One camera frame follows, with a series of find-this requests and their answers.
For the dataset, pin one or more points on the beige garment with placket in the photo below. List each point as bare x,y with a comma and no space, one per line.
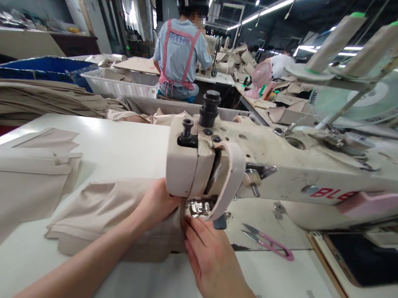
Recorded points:
19,184

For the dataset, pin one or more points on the pile of beige cut pieces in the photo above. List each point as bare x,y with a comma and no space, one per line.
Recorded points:
284,100

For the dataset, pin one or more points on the stack of beige fabric sheets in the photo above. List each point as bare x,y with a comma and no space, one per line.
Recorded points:
42,102

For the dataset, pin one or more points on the person's left hand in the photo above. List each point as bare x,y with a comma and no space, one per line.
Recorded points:
154,205

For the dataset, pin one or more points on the pink thread snips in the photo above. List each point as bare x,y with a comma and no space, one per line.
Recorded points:
269,242

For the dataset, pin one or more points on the pink block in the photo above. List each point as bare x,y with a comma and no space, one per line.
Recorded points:
372,202

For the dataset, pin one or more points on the beige fabric piece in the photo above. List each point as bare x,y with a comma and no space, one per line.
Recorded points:
102,213

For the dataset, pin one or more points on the person's right thumb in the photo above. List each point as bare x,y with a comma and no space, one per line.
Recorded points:
186,238

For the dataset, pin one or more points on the small pink desk fan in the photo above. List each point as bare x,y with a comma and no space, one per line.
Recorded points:
260,76

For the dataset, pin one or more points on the person's right hand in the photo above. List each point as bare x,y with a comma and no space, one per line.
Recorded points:
212,255

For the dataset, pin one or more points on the grey bin with beige fabric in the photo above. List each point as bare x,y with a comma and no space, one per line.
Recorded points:
140,107

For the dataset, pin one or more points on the white plastic crate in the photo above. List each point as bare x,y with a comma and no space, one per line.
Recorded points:
118,83

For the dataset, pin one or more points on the person's left fingers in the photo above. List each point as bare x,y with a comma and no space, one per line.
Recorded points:
175,205

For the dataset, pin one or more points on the black smartphone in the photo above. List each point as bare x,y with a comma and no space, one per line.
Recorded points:
368,258

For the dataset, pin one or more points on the blue bin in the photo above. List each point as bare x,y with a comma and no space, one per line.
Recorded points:
44,68

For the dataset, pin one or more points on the white green-grille fan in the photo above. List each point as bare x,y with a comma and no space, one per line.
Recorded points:
376,100

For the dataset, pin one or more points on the person's right index finger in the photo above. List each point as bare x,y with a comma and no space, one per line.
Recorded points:
200,225

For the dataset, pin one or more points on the white industrial sewing machine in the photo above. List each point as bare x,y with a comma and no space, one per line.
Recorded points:
286,168

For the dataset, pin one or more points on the worktable with sewing machine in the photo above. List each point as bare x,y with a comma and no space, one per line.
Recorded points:
218,68

